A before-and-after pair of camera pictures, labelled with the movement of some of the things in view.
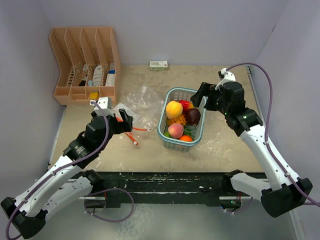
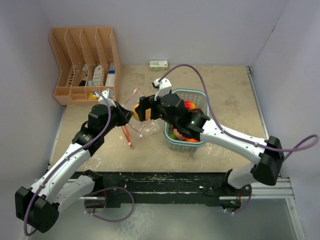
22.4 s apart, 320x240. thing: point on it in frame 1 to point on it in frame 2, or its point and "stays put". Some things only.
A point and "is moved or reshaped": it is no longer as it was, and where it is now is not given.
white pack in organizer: x=97 y=75 stays put
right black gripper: x=204 y=90 to x=147 y=102
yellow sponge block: x=94 y=95 stays put
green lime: x=166 y=134 to x=173 y=136
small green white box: x=160 y=65 stays put
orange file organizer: x=88 y=61 stays put
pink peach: x=175 y=130 is moved or reshaped
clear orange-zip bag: x=143 y=105 is moved or reshaped
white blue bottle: x=110 y=80 stays put
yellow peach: x=173 y=109 is moved or reshaped
